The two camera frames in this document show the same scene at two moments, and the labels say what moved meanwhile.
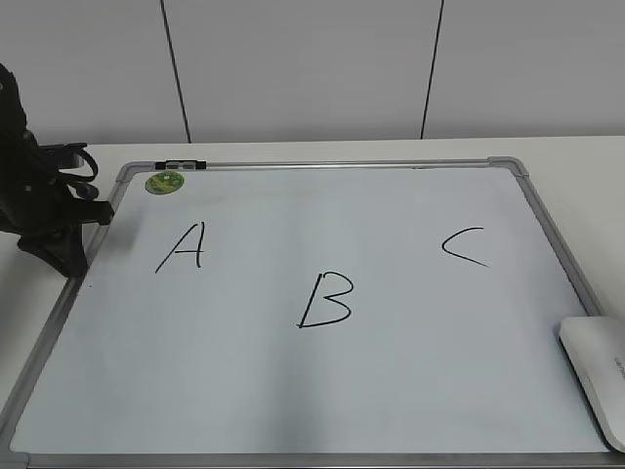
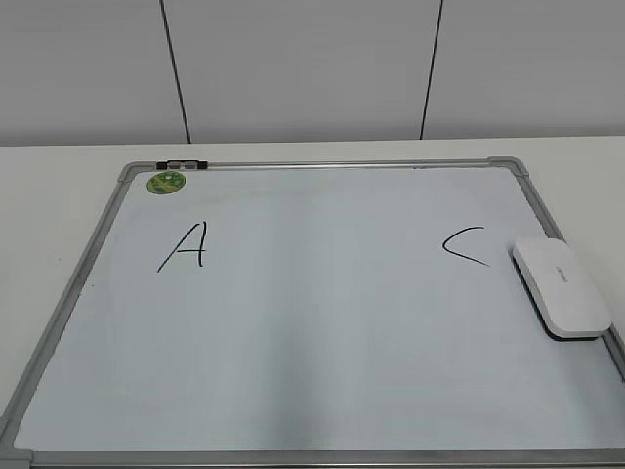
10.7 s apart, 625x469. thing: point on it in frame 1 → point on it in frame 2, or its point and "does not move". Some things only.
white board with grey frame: x=319 y=314 does not move
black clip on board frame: x=181 y=164 does not move
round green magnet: x=163 y=183 does not move
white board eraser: x=597 y=346 → x=561 y=296
